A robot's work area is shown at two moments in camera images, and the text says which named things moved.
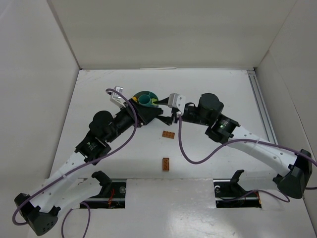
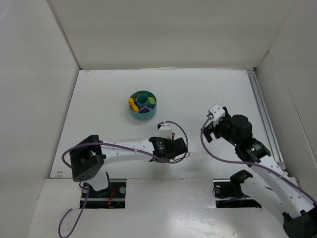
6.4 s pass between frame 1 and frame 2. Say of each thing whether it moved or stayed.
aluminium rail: stayed
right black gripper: moved
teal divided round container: stayed
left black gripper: moved
